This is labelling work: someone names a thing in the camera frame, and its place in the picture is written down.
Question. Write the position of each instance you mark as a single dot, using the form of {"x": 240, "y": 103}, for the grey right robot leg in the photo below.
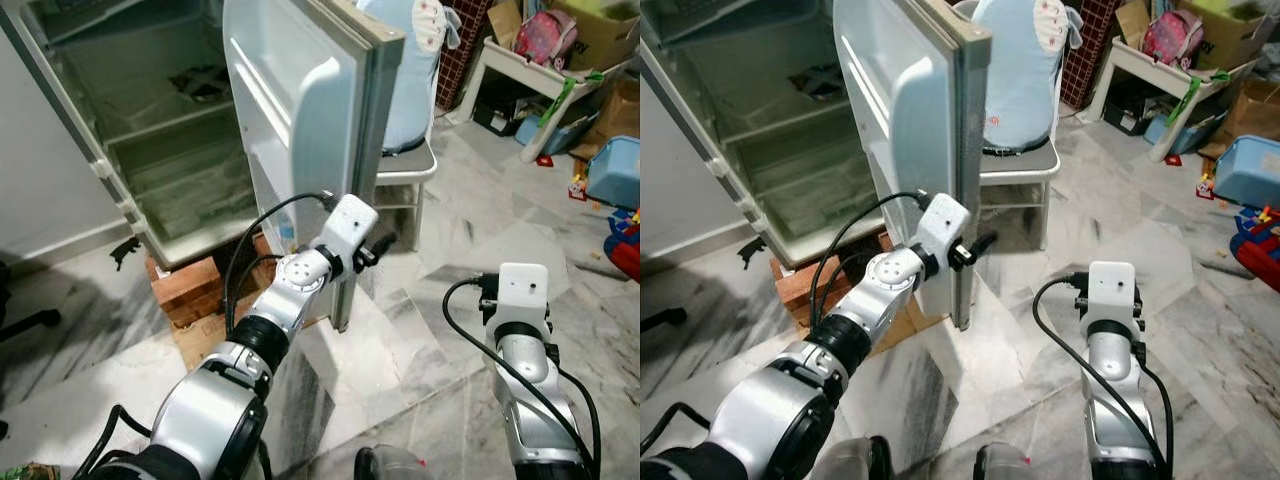
{"x": 1010, "y": 464}
{"x": 395, "y": 464}

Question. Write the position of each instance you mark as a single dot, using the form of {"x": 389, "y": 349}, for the blue plastic bin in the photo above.
{"x": 1250, "y": 170}
{"x": 615, "y": 170}

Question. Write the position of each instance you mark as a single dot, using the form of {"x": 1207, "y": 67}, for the black box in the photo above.
{"x": 1125, "y": 118}
{"x": 495, "y": 118}

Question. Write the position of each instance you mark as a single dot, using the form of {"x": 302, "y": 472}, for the red brick stack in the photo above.
{"x": 800, "y": 290}
{"x": 185, "y": 290}

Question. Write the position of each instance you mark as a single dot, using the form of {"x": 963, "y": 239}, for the pink backpack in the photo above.
{"x": 1172, "y": 38}
{"x": 547, "y": 40}

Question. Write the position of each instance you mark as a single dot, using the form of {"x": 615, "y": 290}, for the blue storage box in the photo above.
{"x": 1175, "y": 135}
{"x": 550, "y": 135}

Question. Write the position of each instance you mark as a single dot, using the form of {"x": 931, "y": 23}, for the large cardboard box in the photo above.
{"x": 1240, "y": 35}
{"x": 605, "y": 35}

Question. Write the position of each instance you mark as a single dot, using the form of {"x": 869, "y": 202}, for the fridge door with white shelves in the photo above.
{"x": 300, "y": 120}
{"x": 900, "y": 110}

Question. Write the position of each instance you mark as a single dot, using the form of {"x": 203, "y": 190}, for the small colourful toy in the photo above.
{"x": 1206, "y": 187}
{"x": 578, "y": 188}

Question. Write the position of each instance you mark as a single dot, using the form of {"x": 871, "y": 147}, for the white low table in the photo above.
{"x": 510, "y": 65}
{"x": 1135, "y": 60}

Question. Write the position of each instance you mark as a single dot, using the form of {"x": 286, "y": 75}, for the small brown cardboard box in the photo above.
{"x": 622, "y": 110}
{"x": 1255, "y": 110}

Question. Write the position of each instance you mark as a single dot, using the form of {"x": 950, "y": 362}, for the red lattice panel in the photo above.
{"x": 458, "y": 50}
{"x": 1085, "y": 45}

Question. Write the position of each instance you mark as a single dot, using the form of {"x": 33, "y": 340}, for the grey open fridge cabinet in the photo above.
{"x": 150, "y": 110}
{"x": 780, "y": 110}

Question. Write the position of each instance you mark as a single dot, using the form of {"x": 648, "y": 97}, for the grey robot leg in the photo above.
{"x": 850, "y": 462}
{"x": 1010, "y": 464}
{"x": 395, "y": 464}

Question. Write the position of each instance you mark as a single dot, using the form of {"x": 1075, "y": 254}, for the small black floor object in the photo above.
{"x": 752, "y": 252}
{"x": 125, "y": 252}

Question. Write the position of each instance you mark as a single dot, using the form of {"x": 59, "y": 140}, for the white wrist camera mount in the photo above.
{"x": 522, "y": 290}
{"x": 945, "y": 225}
{"x": 1113, "y": 288}
{"x": 350, "y": 225}

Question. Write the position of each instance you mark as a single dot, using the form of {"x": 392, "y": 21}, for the red and blue toy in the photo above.
{"x": 625, "y": 245}
{"x": 1258, "y": 245}

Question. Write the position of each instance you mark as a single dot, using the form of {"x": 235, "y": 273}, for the grey left robot leg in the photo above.
{"x": 850, "y": 462}

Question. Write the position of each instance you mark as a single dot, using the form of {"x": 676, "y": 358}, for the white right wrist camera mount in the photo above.
{"x": 1113, "y": 288}
{"x": 522, "y": 290}

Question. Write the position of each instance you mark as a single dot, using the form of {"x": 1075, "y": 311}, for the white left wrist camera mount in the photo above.
{"x": 945, "y": 225}
{"x": 350, "y": 225}

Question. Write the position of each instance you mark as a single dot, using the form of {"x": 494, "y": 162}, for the white chair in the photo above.
{"x": 1020, "y": 162}
{"x": 405, "y": 165}

